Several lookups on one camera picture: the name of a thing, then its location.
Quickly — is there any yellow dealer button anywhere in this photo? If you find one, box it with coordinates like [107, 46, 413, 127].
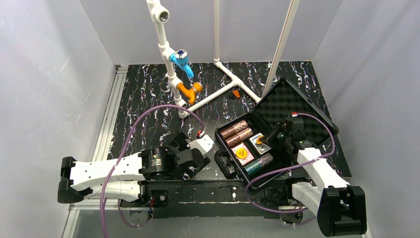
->
[235, 147, 248, 160]
[256, 136, 265, 145]

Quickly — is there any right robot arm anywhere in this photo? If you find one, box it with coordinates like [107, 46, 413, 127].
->
[257, 113, 371, 238]

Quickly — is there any upper orange chip row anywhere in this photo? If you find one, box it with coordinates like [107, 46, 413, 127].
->
[220, 120, 248, 139]

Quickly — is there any blue faucet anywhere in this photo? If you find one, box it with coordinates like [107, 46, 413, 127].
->
[169, 49, 194, 78]

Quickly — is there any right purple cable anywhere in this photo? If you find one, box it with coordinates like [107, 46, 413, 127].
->
[244, 112, 336, 227]

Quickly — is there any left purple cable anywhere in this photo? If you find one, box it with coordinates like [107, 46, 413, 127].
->
[99, 104, 206, 238]

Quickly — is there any purple cable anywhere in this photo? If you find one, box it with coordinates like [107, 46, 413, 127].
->
[99, 104, 206, 238]
[244, 112, 336, 227]

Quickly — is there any aluminium rail frame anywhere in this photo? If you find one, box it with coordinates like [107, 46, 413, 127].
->
[62, 65, 128, 238]

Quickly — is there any orange faucet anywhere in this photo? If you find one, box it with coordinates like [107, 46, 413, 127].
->
[176, 82, 203, 105]

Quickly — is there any lower orange chip row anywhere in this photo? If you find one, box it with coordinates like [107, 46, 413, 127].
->
[226, 127, 253, 146]

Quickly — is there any red playing card deck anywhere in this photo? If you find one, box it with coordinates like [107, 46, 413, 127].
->
[231, 142, 255, 166]

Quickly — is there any white pvc pipe frame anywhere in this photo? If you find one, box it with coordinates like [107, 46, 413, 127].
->
[146, 0, 263, 119]

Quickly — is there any orange chip row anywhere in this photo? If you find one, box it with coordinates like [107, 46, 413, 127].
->
[220, 120, 248, 139]
[226, 127, 253, 146]

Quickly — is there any blue playing card deck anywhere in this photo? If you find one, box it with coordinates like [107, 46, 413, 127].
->
[249, 133, 271, 155]

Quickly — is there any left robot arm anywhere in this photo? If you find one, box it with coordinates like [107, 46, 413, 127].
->
[57, 132, 214, 204]

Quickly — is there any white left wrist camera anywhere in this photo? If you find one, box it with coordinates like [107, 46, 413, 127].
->
[187, 131, 214, 156]

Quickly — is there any orange black small clip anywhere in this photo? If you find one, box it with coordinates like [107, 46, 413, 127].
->
[229, 89, 243, 99]

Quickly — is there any white angled pole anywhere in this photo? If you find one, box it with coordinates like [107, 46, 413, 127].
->
[262, 0, 300, 97]

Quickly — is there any green poker chip stack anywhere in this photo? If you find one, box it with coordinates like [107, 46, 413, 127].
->
[244, 153, 273, 175]

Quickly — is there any black plastic poker case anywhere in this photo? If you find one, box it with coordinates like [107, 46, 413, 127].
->
[214, 78, 338, 182]

